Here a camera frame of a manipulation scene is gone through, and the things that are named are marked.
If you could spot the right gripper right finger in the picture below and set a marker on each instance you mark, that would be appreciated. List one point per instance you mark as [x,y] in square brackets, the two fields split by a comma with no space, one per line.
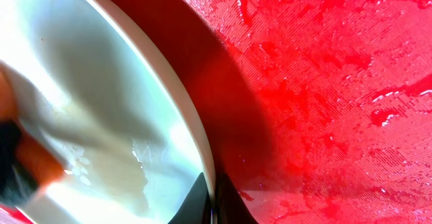
[229,206]

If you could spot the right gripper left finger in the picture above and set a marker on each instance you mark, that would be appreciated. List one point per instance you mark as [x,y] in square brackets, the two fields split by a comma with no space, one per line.
[196,208]

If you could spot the white plate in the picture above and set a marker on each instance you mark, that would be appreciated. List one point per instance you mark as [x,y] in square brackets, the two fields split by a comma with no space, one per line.
[97,93]

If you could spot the green orange sponge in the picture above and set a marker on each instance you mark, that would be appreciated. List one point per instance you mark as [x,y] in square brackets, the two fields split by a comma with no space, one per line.
[27,167]

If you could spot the red plastic tray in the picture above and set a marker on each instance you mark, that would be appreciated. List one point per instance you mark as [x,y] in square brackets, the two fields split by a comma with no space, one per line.
[319,111]

